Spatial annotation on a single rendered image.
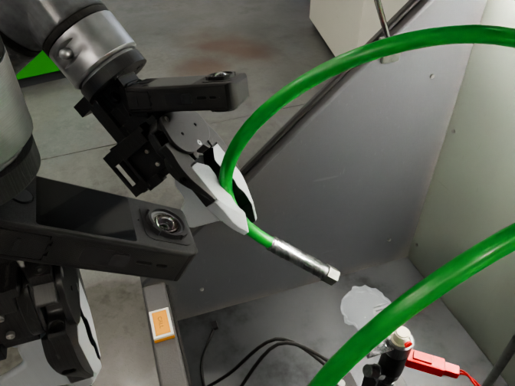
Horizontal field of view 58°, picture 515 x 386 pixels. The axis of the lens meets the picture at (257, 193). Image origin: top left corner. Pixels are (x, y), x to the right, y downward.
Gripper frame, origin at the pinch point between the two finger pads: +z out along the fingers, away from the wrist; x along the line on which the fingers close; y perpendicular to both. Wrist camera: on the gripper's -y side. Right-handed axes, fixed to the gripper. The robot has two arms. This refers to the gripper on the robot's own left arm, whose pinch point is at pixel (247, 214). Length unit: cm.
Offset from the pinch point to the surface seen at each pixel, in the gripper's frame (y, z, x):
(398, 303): -15.0, 5.5, 17.0
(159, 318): 28.7, 8.3, -7.0
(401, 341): -5.9, 19.9, 1.6
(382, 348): -3.8, 19.6, 2.1
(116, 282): 133, 18, -94
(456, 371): -8.3, 26.4, 0.5
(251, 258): 20.3, 13.0, -24.1
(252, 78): 104, -17, -289
